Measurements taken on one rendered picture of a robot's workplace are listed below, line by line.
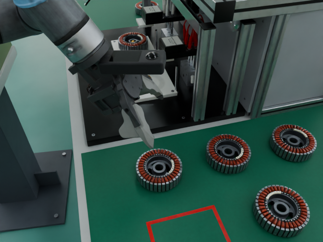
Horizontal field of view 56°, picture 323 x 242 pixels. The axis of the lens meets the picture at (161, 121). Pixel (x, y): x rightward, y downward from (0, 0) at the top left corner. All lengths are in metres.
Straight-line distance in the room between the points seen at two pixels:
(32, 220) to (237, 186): 1.13
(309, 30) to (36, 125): 1.72
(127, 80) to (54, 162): 1.33
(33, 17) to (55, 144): 1.49
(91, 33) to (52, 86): 1.93
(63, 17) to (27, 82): 2.06
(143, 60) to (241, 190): 0.40
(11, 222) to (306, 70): 1.43
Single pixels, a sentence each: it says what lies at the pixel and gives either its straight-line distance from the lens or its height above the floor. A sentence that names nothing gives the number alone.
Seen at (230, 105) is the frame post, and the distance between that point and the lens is 0.89.
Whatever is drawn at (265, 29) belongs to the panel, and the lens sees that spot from 0.81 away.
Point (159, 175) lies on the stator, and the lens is 0.75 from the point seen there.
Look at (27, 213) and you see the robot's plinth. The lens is 1.69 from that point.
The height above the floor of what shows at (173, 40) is 0.92.
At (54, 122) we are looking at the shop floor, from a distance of 2.12.
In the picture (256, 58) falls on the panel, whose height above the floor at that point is 0.94.
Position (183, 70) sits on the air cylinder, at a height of 0.81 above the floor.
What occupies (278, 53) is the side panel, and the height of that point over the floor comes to 0.97.
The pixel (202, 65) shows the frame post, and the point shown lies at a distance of 0.76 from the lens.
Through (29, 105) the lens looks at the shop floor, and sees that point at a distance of 2.32.
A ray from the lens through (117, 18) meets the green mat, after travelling 1.51.
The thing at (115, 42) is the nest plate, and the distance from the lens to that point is 1.24.
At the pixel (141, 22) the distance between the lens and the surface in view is 1.15.
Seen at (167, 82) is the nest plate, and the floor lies 0.78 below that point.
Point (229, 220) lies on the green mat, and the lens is 0.72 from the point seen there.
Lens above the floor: 1.36
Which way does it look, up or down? 43 degrees down
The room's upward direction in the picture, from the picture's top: straight up
